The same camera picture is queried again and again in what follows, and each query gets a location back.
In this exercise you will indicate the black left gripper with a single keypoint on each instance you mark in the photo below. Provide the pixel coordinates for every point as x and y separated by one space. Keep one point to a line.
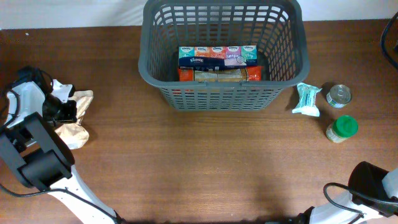
71 113

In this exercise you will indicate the beige paper bag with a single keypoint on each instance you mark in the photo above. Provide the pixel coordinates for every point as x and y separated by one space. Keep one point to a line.
74 135

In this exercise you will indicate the orange pasta package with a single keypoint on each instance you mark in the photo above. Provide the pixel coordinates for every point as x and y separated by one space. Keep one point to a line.
234 75

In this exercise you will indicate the tissue multipack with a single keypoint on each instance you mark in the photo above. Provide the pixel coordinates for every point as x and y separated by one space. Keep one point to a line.
217 58

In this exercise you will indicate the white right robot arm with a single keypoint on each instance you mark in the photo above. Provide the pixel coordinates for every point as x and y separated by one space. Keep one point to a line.
371 193

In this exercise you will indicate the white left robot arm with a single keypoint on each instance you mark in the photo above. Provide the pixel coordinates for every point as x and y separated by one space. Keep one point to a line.
42 128

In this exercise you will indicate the grey plastic laundry basket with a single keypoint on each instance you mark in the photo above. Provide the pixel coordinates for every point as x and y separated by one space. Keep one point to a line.
274 27

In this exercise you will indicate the light green wrapped packet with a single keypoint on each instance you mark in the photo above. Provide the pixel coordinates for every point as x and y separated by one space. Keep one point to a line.
307 98

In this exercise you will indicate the silver tin can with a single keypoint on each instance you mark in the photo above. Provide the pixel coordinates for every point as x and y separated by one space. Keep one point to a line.
339 96

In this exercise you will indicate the green lidded glass jar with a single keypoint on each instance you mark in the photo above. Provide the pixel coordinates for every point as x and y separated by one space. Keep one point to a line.
342 129

